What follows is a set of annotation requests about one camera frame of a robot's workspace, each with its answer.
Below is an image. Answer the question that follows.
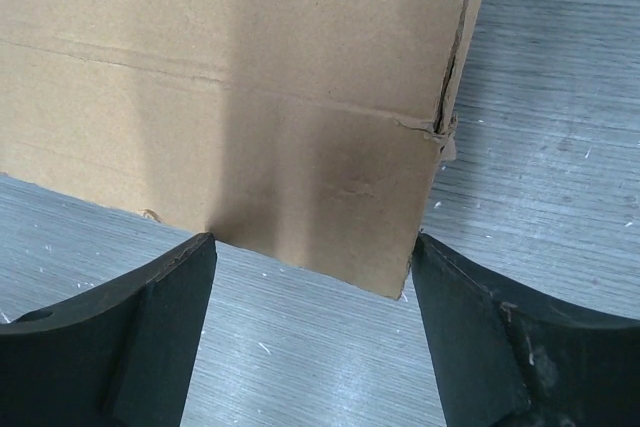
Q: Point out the brown cardboard box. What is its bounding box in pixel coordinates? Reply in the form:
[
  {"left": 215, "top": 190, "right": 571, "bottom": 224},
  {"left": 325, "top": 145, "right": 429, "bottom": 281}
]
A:
[{"left": 1, "top": 0, "right": 482, "bottom": 299}]

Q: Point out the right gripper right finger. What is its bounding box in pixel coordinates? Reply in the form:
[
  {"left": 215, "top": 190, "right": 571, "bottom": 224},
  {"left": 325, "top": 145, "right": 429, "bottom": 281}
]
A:
[{"left": 413, "top": 233, "right": 639, "bottom": 427}]

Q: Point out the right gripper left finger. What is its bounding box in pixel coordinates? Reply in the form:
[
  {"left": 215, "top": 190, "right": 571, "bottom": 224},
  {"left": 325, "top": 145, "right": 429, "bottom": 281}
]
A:
[{"left": 1, "top": 233, "right": 216, "bottom": 426}]

